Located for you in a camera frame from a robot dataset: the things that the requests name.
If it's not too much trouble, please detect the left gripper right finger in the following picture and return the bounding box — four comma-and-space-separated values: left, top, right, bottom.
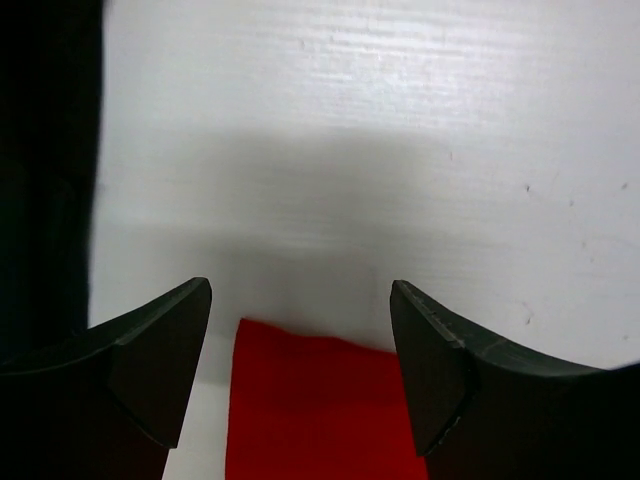
390, 280, 639, 479

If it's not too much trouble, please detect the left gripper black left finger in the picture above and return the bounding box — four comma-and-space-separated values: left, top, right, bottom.
1, 277, 212, 480

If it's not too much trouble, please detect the red t shirt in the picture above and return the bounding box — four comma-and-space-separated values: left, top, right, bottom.
225, 319, 427, 480

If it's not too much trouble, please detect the black t shirt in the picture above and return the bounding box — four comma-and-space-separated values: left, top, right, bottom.
1, 1, 104, 359

